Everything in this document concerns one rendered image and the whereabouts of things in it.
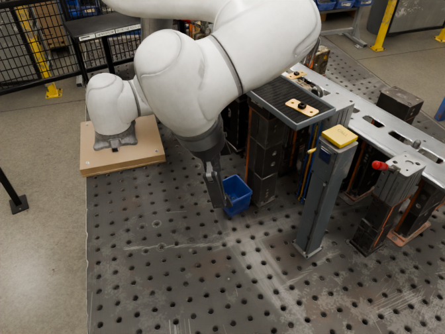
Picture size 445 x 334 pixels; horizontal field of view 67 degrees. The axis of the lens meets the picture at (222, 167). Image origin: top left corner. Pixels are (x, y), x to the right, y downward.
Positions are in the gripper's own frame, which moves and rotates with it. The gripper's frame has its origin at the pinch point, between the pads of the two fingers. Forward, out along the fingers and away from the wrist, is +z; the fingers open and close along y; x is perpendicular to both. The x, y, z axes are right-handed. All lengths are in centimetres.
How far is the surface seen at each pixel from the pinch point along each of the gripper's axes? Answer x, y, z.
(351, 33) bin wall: -110, 285, 246
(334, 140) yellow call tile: -26.2, 6.3, 0.1
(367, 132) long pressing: -41, 23, 27
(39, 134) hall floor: 175, 114, 123
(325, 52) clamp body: -36, 71, 41
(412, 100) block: -59, 37, 34
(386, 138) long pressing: -46, 20, 27
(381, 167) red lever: -35.7, -0.2, 3.8
